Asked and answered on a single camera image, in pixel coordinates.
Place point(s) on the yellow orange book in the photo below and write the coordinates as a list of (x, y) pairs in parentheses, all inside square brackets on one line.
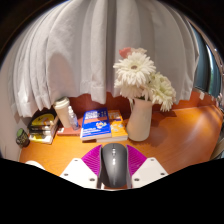
[(118, 128)]

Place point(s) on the black computer mouse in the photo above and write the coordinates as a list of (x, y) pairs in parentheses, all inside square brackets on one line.
[(114, 166)]

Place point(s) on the beige lidded tumbler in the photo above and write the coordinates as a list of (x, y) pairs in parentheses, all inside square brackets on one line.
[(62, 111)]

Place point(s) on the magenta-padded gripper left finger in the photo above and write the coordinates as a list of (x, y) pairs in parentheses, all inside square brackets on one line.
[(78, 171)]

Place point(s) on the red book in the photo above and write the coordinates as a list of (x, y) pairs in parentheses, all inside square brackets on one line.
[(66, 131)]

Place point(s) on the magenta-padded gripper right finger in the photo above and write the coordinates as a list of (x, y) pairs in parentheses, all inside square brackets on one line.
[(148, 170)]

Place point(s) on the dark glass window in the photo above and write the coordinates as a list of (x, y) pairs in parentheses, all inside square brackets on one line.
[(206, 66)]

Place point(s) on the dark mug green inside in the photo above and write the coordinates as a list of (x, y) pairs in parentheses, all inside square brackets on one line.
[(22, 138)]

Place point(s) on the white curtain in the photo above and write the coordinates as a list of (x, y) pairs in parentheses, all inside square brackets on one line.
[(86, 50)]

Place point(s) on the yellow and white book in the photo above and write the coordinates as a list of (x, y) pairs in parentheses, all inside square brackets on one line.
[(40, 138)]

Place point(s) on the round white mouse pad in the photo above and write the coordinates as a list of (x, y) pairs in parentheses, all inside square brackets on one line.
[(33, 164)]

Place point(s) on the yellow and black book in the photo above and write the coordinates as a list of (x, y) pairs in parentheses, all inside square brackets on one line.
[(42, 119)]

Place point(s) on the blue book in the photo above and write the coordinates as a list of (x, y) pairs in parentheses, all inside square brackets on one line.
[(96, 125)]

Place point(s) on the white ceramic jug vase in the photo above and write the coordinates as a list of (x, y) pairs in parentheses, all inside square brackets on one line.
[(140, 121)]

